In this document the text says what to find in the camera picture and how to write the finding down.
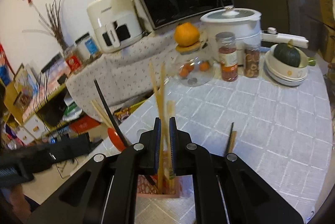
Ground red-label food jar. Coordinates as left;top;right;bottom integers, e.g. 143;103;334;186
64;45;82;72

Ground vase with dry twigs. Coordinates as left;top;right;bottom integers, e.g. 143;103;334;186
22;0;68;52

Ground blue-label clear jar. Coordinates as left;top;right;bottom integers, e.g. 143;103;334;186
75;33;101;62

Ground white electric cooking pot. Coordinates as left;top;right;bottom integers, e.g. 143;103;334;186
200;6;309;65

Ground black chopstick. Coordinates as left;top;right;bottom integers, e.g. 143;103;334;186
224;123;237;156
94;79;129;147

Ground white air fryer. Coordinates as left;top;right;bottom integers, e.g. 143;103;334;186
87;0;143;53

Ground pink perforated utensil holder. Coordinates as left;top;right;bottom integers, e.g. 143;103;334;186
136;173;182;199

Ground floral cloth on cabinet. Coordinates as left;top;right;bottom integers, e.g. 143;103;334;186
65;27;205;115

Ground red box on floor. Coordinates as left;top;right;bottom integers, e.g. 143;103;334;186
69;115;100;134

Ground brown snack jar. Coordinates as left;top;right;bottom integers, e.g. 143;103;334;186
244;44;261;78

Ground wooden shelf unit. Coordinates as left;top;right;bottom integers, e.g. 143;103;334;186
5;62;70;145

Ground glass jar with cork lid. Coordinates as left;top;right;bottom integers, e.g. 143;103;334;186
171;42;215;87

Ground grey checked tablecloth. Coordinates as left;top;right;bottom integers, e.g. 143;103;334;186
99;51;333;224

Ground yellow cardboard box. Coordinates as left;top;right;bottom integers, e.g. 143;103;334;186
113;100;146;123

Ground red plastic spoon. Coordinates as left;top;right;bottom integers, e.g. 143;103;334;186
107;128;126;151

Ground large orange fruit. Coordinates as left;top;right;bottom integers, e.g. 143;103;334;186
174;22;200;47

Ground long wooden chopstick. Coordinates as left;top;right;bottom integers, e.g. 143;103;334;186
149;62;165;194

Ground stacked white bowls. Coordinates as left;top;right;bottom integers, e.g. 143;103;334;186
265;44;316;86

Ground red spice jar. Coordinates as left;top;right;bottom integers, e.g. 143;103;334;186
216;31;238;82

